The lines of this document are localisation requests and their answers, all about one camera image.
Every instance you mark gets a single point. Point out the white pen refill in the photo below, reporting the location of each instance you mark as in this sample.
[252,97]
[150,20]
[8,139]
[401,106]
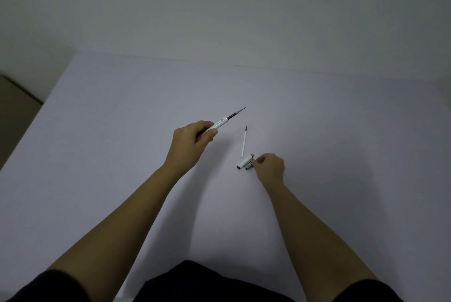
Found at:
[243,143]

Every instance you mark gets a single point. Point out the white pen barrel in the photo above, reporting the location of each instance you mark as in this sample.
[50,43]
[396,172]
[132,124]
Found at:
[221,123]

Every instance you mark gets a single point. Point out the person's left hand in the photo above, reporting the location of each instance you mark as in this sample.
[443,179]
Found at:
[183,146]

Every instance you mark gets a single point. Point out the person's right forearm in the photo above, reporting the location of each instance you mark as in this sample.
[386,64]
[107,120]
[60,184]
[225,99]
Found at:
[310,238]

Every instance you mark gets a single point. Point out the person's left thumb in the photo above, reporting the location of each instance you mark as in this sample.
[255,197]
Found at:
[208,134]

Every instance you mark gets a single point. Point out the person's right hand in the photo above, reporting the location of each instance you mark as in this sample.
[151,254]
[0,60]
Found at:
[271,169]

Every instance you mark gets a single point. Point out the small dark pen tip piece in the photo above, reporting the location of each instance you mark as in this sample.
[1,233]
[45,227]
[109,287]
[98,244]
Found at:
[248,166]

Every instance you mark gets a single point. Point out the dark pen refill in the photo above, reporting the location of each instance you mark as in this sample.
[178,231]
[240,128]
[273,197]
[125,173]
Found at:
[235,114]

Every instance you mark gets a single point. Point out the person's left forearm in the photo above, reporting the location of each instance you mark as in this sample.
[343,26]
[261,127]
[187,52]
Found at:
[123,224]

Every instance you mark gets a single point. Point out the dark shirt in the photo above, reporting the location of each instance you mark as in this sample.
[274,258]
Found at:
[211,284]

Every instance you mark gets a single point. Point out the person's right fingers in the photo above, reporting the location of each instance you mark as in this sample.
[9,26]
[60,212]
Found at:
[258,162]

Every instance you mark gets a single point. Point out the white pen cap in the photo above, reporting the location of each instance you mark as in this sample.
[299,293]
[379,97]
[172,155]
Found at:
[245,161]

